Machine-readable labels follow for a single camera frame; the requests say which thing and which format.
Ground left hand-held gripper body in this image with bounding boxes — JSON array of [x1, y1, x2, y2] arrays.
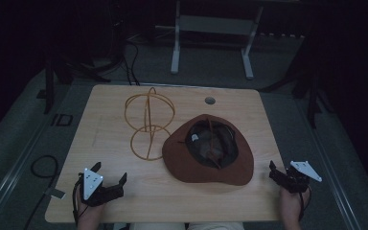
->
[[78, 167, 125, 207]]

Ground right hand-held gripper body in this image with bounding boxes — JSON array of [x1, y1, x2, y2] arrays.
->
[[277, 160, 323, 195]]

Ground brown felt hat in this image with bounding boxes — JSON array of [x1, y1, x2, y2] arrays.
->
[[161, 113, 255, 187]]

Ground golden wire hat stand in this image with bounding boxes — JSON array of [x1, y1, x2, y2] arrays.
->
[[124, 86, 176, 162]]

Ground person's left hand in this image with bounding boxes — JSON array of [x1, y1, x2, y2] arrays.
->
[[76, 196, 107, 230]]

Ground person's right hand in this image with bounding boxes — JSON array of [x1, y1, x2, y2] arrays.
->
[[279, 185, 311, 230]]

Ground grey tape piece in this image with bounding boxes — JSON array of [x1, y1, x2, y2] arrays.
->
[[43, 187, 67, 200]]

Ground black tripod stand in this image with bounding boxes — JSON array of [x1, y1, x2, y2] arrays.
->
[[37, 18, 127, 115], [260, 34, 336, 129]]

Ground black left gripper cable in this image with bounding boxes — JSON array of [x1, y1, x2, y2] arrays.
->
[[72, 173, 84, 226]]

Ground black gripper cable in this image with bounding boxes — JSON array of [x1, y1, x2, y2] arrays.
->
[[72, 173, 84, 226], [297, 186, 312, 222]]

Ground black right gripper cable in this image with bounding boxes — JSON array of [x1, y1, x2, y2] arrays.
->
[[297, 186, 312, 222]]

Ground black floor cable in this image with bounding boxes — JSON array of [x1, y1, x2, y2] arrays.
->
[[22, 154, 60, 230]]

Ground black rectangular floor bracket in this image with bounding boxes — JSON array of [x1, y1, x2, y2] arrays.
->
[[50, 113, 75, 127]]

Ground black hanging cables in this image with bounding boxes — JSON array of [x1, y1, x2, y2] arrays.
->
[[123, 37, 141, 86]]

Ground white metal desk frame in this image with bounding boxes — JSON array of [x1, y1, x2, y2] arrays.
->
[[170, 0, 265, 81]]

